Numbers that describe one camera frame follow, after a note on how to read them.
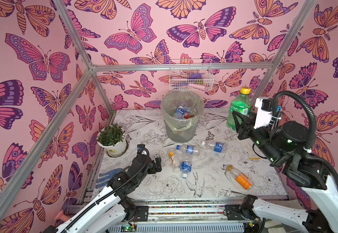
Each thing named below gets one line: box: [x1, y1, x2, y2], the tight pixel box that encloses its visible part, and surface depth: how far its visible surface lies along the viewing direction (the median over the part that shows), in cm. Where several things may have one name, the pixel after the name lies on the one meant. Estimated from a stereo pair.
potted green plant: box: [96, 123, 128, 157], surface depth 87 cm
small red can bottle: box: [184, 110, 190, 120], surface depth 96 cm
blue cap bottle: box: [180, 151, 192, 180], surface depth 87 cm
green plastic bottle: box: [226, 86, 252, 132], surface depth 48 cm
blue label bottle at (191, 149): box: [175, 144, 205, 156], surface depth 96 cm
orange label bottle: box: [224, 164, 255, 191], surface depth 83 cm
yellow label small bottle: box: [168, 151, 181, 173], surface depth 89 cm
